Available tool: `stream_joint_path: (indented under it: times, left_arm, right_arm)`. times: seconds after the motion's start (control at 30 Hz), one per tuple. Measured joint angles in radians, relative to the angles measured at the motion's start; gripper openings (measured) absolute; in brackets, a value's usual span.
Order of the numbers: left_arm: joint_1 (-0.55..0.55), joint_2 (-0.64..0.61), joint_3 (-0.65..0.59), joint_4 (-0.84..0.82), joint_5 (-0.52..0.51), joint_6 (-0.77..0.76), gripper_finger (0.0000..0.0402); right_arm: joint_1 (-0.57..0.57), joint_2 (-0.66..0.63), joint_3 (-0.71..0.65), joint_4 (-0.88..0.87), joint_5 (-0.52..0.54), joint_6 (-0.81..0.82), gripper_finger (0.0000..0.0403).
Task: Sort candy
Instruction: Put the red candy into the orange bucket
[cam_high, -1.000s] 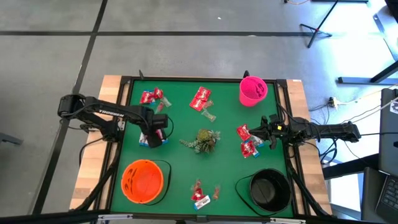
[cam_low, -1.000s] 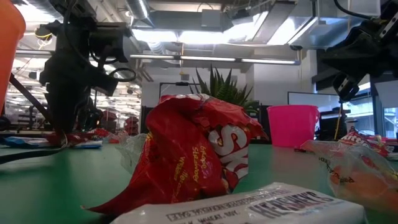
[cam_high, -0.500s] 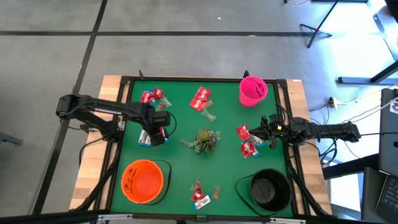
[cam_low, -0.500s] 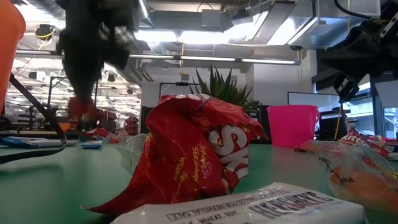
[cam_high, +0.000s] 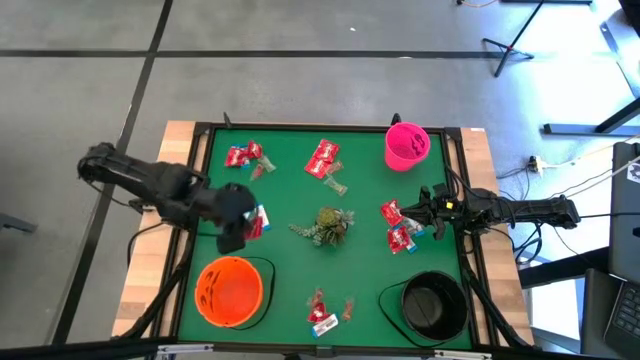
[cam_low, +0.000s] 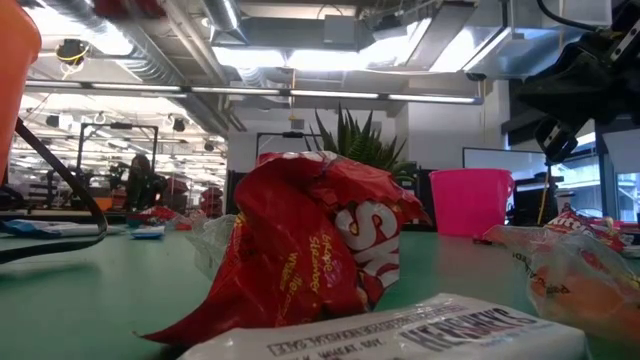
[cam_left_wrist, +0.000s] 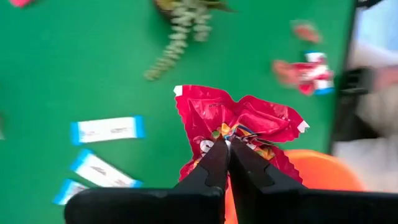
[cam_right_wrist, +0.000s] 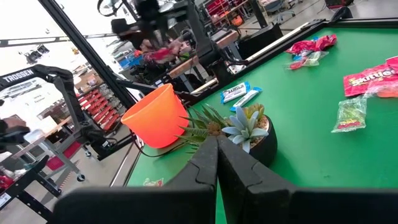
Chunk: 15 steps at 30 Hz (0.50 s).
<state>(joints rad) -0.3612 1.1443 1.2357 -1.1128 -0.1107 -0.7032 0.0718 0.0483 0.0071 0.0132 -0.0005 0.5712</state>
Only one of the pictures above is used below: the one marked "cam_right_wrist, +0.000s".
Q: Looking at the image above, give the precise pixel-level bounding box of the red Skittles candy bag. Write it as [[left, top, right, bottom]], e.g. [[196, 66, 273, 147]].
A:
[[313, 34, 338, 51], [285, 39, 318, 56], [343, 63, 398, 97], [385, 55, 398, 72]]

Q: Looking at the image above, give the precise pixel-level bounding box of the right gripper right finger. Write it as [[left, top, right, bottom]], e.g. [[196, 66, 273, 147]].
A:
[[218, 136, 398, 224]]

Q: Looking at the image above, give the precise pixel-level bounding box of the red parts bin rack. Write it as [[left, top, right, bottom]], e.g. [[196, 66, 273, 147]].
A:
[[76, 88, 123, 131]]

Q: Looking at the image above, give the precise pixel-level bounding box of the wheeled grey workbench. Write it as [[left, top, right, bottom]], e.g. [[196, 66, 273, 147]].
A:
[[9, 116, 90, 183]]

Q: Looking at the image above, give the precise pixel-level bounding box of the wooden top workbench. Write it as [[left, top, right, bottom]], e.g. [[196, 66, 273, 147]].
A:
[[169, 29, 240, 80]]

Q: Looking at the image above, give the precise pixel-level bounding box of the green table mat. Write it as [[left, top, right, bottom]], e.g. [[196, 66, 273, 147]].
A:
[[126, 27, 398, 224]]

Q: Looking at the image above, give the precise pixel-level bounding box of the person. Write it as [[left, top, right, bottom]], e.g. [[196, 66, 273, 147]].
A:
[[129, 29, 190, 65]]

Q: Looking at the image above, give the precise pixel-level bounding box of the black metal cart frame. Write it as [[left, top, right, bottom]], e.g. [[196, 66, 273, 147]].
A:
[[0, 155, 63, 222]]

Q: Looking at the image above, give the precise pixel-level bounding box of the potted succulent plant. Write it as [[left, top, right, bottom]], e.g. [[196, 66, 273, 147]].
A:
[[177, 103, 278, 167]]

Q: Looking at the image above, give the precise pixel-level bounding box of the black frame crossbeam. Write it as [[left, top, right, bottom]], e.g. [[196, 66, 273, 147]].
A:
[[0, 32, 118, 48]]

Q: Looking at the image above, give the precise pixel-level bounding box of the black diagonal frame strut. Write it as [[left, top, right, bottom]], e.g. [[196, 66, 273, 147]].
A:
[[39, 0, 137, 108]]

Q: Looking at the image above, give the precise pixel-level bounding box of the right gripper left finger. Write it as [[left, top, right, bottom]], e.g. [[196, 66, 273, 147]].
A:
[[52, 136, 220, 224]]

